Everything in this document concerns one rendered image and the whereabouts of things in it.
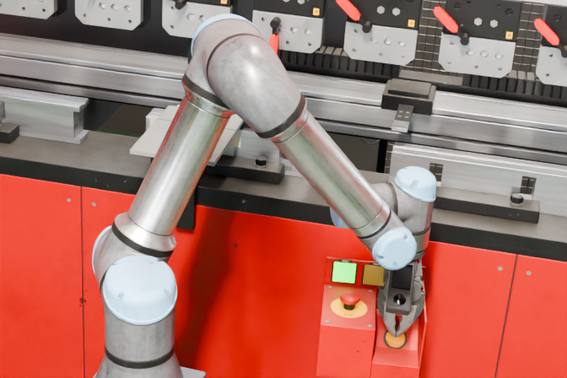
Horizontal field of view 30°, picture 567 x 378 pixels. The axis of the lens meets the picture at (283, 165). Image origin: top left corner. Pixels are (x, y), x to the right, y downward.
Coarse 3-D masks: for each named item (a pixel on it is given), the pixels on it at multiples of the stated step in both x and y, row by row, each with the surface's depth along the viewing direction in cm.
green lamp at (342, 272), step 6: (336, 264) 214; (342, 264) 214; (348, 264) 214; (354, 264) 214; (336, 270) 214; (342, 270) 214; (348, 270) 214; (354, 270) 214; (336, 276) 215; (342, 276) 215; (348, 276) 215; (354, 276) 215; (348, 282) 215
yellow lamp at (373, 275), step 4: (364, 268) 214; (368, 268) 214; (372, 268) 214; (376, 268) 214; (380, 268) 213; (364, 272) 214; (368, 272) 214; (372, 272) 214; (376, 272) 214; (380, 272) 214; (364, 276) 214; (368, 276) 214; (372, 276) 214; (376, 276) 214; (380, 276) 214; (364, 280) 215; (368, 280) 215; (372, 280) 215; (376, 280) 215; (380, 280) 215; (372, 284) 215; (376, 284) 215; (380, 284) 215
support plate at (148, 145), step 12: (168, 108) 238; (156, 120) 232; (240, 120) 235; (144, 132) 225; (156, 132) 225; (228, 132) 228; (144, 144) 219; (156, 144) 220; (228, 144) 224; (216, 156) 216
